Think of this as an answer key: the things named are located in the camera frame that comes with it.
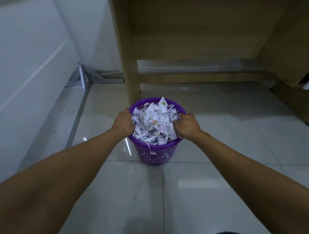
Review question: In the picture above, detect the person's right hand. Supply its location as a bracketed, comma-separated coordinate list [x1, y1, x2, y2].
[172, 113, 203, 141]

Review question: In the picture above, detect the person's left hand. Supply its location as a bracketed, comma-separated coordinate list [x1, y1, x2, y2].
[112, 108, 135, 136]

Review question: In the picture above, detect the purple plastic waste basket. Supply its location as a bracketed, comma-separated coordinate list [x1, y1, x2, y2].
[128, 97, 187, 166]

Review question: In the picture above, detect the person's right forearm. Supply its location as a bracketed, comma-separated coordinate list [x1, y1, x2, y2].
[190, 130, 309, 234]

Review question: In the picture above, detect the person's left forearm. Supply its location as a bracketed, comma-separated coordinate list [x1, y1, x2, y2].
[0, 127, 128, 234]

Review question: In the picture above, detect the pile of shredded white paper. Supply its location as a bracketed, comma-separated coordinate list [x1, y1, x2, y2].
[131, 97, 182, 155]

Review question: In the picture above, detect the wooden desk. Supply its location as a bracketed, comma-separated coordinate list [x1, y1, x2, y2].
[108, 0, 309, 126]

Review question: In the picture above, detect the grey metal partition frame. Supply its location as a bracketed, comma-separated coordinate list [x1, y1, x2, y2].
[64, 63, 125, 149]

